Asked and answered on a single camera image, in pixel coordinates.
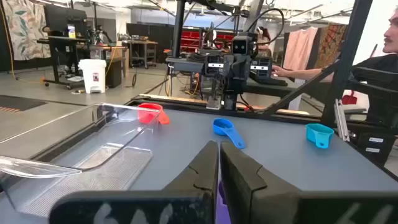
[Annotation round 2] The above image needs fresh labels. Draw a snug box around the white plastic bucket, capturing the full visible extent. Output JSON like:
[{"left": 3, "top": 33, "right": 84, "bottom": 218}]
[{"left": 78, "top": 58, "right": 108, "bottom": 95}]

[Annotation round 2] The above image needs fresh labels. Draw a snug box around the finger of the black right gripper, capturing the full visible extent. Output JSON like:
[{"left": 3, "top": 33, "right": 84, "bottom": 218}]
[
  {"left": 236, "top": 57, "right": 274, "bottom": 94},
  {"left": 205, "top": 55, "right": 238, "bottom": 94}
]

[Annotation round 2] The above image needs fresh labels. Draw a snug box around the red dustpan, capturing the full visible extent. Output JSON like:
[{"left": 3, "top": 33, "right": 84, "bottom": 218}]
[{"left": 341, "top": 90, "right": 359, "bottom": 106}]

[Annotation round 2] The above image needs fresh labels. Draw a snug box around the black floor mat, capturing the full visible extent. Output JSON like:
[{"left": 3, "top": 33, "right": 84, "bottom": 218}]
[{"left": 0, "top": 95, "right": 48, "bottom": 113}]

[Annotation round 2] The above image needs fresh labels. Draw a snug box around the purple measuring cup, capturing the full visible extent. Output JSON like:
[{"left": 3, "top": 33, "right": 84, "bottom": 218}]
[{"left": 215, "top": 177, "right": 233, "bottom": 224}]

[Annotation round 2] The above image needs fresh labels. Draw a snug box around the black partition wall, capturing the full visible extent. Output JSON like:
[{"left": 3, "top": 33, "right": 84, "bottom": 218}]
[{"left": 125, "top": 22, "right": 175, "bottom": 65}]

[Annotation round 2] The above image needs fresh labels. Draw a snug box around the cyan measuring cup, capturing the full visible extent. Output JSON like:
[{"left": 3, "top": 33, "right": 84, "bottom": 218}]
[{"left": 305, "top": 123, "right": 335, "bottom": 149}]

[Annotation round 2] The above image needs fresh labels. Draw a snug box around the red measuring cup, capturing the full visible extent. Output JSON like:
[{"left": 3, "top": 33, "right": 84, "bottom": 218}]
[{"left": 137, "top": 103, "right": 171, "bottom": 126}]

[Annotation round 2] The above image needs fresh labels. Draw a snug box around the wooden board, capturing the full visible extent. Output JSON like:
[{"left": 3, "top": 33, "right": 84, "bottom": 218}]
[{"left": 137, "top": 93, "right": 310, "bottom": 115}]

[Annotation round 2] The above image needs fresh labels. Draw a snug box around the yellow cable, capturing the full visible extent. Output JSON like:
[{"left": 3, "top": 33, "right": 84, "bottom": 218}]
[{"left": 0, "top": 4, "right": 44, "bottom": 85}]

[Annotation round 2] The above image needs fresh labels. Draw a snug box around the black bin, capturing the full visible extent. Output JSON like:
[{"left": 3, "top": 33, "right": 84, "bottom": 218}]
[{"left": 105, "top": 58, "right": 123, "bottom": 89}]

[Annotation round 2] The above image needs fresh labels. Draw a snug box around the floral wall cloth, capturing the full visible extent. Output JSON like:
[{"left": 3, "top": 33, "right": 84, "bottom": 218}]
[{"left": 1, "top": 0, "right": 52, "bottom": 62}]

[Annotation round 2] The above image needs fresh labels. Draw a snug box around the black metal rig frame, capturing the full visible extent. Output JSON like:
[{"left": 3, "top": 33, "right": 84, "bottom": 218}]
[{"left": 167, "top": 0, "right": 398, "bottom": 131}]

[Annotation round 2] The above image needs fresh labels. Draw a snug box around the silver metal bracket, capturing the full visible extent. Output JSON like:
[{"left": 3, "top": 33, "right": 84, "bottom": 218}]
[{"left": 333, "top": 98, "right": 351, "bottom": 142}]

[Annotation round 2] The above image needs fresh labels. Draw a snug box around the black cable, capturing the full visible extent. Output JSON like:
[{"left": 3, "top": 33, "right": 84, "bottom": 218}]
[{"left": 247, "top": 7, "right": 286, "bottom": 62}]

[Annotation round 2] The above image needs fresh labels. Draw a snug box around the blue measuring cup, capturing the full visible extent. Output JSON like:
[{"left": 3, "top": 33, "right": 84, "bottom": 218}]
[{"left": 212, "top": 118, "right": 247, "bottom": 150}]

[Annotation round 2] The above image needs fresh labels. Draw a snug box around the black box with white labels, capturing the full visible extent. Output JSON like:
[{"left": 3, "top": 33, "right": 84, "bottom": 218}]
[{"left": 353, "top": 123, "right": 398, "bottom": 167}]

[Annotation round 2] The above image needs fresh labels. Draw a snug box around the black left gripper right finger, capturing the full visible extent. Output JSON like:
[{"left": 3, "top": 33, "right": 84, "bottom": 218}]
[{"left": 220, "top": 141, "right": 398, "bottom": 224}]

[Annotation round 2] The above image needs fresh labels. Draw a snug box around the red storage bin rack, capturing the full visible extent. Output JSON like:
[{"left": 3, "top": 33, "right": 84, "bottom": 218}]
[{"left": 179, "top": 30, "right": 236, "bottom": 53}]

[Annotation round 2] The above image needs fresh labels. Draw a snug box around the person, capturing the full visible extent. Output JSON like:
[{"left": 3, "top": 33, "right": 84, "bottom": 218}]
[
  {"left": 255, "top": 26, "right": 274, "bottom": 58},
  {"left": 271, "top": 6, "right": 398, "bottom": 125}
]

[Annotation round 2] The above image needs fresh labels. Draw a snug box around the metal workbench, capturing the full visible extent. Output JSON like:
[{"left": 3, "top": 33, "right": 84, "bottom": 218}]
[{"left": 128, "top": 39, "right": 159, "bottom": 70}]

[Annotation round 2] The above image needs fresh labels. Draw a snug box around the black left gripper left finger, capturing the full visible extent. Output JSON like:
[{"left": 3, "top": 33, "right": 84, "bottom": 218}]
[{"left": 49, "top": 140, "right": 220, "bottom": 224}]

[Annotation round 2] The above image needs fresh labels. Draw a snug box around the black monitor cart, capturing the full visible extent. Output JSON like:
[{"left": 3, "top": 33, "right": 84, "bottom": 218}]
[{"left": 36, "top": 3, "right": 91, "bottom": 90}]

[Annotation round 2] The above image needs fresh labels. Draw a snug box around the clear plastic basket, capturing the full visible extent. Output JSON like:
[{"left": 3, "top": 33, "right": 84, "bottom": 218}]
[{"left": 0, "top": 102, "right": 163, "bottom": 218}]

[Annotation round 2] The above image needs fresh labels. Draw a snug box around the patterned brown hanging cloth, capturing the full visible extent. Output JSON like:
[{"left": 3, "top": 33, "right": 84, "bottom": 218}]
[{"left": 313, "top": 24, "right": 348, "bottom": 70}]

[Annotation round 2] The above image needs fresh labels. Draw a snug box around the pink hanging cloth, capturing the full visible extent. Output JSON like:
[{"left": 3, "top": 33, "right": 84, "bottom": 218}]
[{"left": 282, "top": 27, "right": 319, "bottom": 72}]

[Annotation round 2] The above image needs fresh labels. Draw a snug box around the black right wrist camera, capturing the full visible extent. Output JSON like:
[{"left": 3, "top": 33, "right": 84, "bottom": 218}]
[{"left": 231, "top": 35, "right": 255, "bottom": 57}]

